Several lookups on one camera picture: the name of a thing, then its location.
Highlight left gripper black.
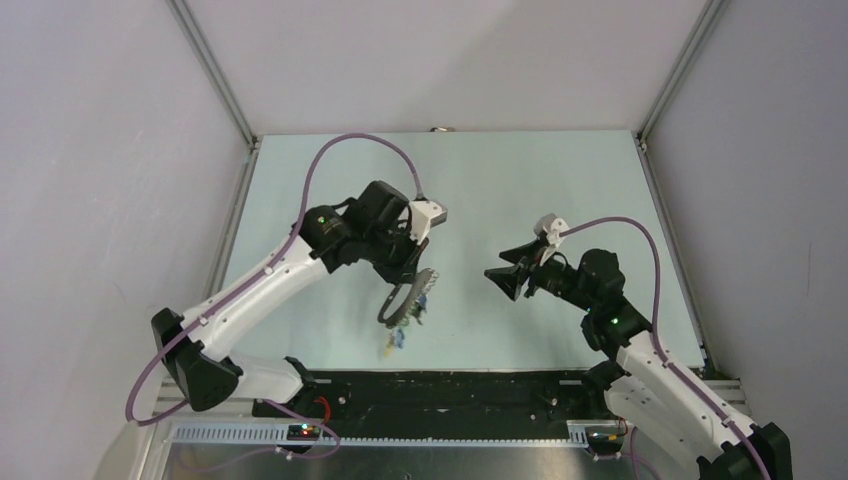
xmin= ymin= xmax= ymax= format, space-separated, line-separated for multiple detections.
xmin=362 ymin=220 xmax=429 ymax=288

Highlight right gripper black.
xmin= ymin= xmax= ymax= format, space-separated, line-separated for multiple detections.
xmin=483 ymin=237 xmax=595 ymax=313

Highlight blue key tag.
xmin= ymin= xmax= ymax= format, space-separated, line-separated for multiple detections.
xmin=394 ymin=330 xmax=405 ymax=349

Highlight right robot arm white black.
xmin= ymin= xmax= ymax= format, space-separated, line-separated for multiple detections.
xmin=484 ymin=238 xmax=793 ymax=479

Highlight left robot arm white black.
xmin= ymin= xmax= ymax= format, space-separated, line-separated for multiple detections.
xmin=151 ymin=180 xmax=447 ymax=417

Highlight right controller board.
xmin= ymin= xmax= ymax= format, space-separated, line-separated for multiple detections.
xmin=586 ymin=431 xmax=626 ymax=444

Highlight controller board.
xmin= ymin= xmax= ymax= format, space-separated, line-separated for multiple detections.
xmin=586 ymin=431 xmax=626 ymax=444
xmin=286 ymin=423 xmax=323 ymax=442

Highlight left controller board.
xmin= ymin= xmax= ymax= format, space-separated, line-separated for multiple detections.
xmin=286 ymin=423 xmax=323 ymax=442

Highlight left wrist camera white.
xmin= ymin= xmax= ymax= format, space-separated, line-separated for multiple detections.
xmin=409 ymin=199 xmax=448 ymax=244

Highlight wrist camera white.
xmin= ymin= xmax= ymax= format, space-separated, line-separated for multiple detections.
xmin=533 ymin=213 xmax=570 ymax=265
xmin=409 ymin=199 xmax=448 ymax=244

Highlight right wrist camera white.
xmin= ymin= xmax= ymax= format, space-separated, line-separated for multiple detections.
xmin=533 ymin=213 xmax=570 ymax=265

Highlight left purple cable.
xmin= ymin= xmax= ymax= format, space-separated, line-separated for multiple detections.
xmin=124 ymin=133 xmax=425 ymax=475

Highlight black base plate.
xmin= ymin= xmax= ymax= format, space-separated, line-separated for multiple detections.
xmin=285 ymin=361 xmax=624 ymax=440

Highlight left aluminium frame post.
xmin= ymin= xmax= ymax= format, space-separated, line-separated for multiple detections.
xmin=165 ymin=0 xmax=257 ymax=152

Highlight aluminium frame post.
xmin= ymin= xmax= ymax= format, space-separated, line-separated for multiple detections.
xmin=165 ymin=0 xmax=257 ymax=152
xmin=635 ymin=0 xmax=730 ymax=153

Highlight right aluminium frame post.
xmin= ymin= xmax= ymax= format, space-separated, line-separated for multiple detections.
xmin=635 ymin=0 xmax=730 ymax=153

